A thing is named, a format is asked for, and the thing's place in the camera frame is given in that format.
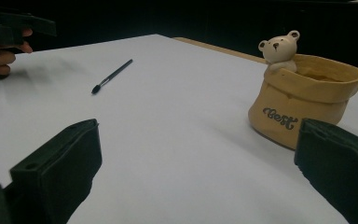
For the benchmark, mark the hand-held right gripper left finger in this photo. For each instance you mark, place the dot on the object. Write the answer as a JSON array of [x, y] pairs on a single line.
[[59, 168]]

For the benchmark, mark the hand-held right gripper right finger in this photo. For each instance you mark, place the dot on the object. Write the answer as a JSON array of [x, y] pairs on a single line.
[[338, 168]]

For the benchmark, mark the tan bear sack pot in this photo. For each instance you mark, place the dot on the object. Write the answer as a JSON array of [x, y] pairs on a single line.
[[298, 96]]

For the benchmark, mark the black makeup brush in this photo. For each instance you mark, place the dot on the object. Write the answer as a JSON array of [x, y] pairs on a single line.
[[112, 76]]

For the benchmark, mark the white table cover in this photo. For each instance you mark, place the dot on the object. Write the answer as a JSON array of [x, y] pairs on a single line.
[[174, 124]]

